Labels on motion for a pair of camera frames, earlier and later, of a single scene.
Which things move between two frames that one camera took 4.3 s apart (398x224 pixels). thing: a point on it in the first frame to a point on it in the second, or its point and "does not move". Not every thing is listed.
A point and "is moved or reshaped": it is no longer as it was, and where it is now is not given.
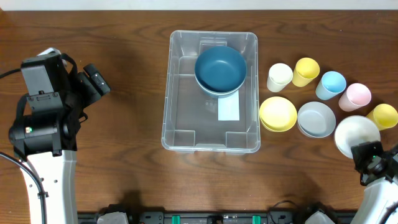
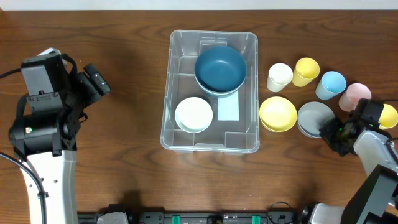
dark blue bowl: [220, 69] does not move
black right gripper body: [359, 150] to [333, 137]
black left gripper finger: [99, 81] does not move
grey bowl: [316, 119] does not move
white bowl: [354, 130] is moved or reshaped
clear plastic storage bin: [211, 96] does not move
